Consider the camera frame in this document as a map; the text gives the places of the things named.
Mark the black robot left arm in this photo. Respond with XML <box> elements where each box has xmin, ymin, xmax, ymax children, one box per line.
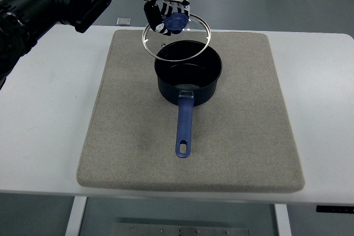
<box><xmin>1</xmin><ymin>0</ymin><xmax>112</xmax><ymax>85</ymax></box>

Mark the white table leg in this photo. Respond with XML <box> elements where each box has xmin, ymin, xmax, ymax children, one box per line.
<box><xmin>274</xmin><ymin>204</ymin><xmax>292</xmax><ymax>236</ymax></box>
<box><xmin>65</xmin><ymin>196</ymin><xmax>87</xmax><ymax>236</ymax></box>

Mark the white right table leg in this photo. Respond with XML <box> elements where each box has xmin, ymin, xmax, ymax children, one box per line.
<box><xmin>274</xmin><ymin>204</ymin><xmax>292</xmax><ymax>236</ymax></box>

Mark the dark blue saucepan blue handle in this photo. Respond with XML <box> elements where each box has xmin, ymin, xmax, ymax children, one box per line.
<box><xmin>154</xmin><ymin>46</ymin><xmax>222</xmax><ymax>158</ymax></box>

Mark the grey metal base plate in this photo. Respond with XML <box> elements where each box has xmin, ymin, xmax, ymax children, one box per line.
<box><xmin>110</xmin><ymin>223</ymin><xmax>249</xmax><ymax>236</ymax></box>

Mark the beige fabric mat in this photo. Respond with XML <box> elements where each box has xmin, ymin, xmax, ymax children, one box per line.
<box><xmin>76</xmin><ymin>29</ymin><xmax>305</xmax><ymax>193</ymax></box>

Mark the white left table leg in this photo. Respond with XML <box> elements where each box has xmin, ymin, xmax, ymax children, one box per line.
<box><xmin>65</xmin><ymin>196</ymin><xmax>87</xmax><ymax>236</ymax></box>

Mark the glass pot lid blue knob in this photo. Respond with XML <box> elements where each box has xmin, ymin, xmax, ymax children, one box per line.
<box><xmin>142</xmin><ymin>12</ymin><xmax>211</xmax><ymax>61</ymax></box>

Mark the small metal floor plate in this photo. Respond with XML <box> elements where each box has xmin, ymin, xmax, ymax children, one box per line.
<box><xmin>116</xmin><ymin>17</ymin><xmax>131</xmax><ymax>26</ymax></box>

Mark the black table control panel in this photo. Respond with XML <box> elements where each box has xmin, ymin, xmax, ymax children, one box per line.
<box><xmin>316</xmin><ymin>205</ymin><xmax>354</xmax><ymax>214</ymax></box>

